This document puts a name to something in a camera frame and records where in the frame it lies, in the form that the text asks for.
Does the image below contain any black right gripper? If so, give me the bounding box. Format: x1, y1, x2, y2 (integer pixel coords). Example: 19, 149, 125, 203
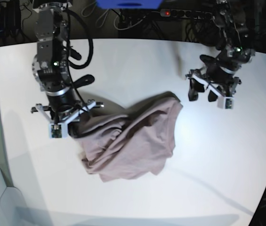
45, 87, 86, 137

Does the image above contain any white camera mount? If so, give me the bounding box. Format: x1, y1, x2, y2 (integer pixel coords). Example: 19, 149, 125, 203
185, 69, 241, 109
31, 99, 104, 138

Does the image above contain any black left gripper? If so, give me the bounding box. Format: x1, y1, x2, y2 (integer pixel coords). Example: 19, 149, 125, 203
188, 55, 240, 102

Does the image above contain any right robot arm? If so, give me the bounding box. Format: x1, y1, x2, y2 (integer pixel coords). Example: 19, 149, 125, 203
31, 0, 96, 138

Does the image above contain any white coiled cable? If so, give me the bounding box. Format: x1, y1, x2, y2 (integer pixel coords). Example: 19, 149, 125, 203
82, 4, 111, 29

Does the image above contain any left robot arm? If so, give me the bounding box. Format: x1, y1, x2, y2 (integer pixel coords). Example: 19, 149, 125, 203
186, 0, 256, 109

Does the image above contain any mauve pink t-shirt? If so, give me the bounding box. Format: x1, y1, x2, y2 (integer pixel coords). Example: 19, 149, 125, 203
72, 91, 183, 182

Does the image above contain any black power strip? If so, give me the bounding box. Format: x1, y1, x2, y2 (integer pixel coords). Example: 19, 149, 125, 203
159, 9, 213, 20

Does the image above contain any blue plastic box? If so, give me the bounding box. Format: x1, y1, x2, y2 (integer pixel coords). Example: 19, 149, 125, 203
96, 0, 163, 9

